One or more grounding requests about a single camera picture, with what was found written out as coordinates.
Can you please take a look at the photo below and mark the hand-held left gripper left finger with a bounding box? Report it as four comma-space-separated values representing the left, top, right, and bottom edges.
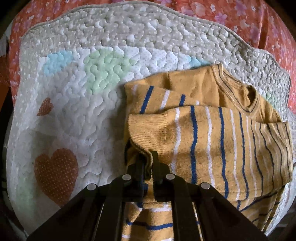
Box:
26, 155, 146, 241

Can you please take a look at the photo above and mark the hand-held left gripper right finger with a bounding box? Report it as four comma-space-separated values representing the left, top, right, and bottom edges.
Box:
151, 151, 269, 241

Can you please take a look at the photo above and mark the mustard striped knit sweater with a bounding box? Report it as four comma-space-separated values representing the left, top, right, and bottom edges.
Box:
121, 64, 294, 241

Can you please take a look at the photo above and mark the white quilted heart-print mat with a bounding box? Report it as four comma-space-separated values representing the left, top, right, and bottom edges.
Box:
5, 1, 292, 241

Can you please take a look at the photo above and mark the orange floral bedsheet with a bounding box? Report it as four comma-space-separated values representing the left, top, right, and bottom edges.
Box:
0, 0, 296, 114

